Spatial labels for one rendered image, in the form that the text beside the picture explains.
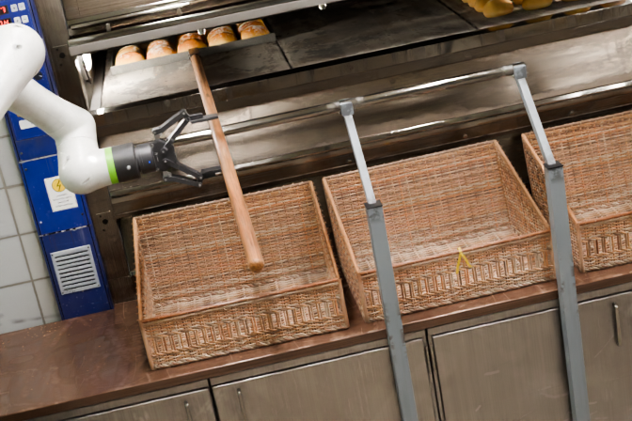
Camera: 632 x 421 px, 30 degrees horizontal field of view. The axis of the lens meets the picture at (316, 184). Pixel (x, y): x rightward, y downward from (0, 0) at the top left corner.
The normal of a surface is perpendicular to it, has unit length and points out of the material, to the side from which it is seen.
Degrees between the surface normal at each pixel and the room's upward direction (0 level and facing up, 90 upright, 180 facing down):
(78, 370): 0
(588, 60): 70
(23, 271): 90
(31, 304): 90
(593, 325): 90
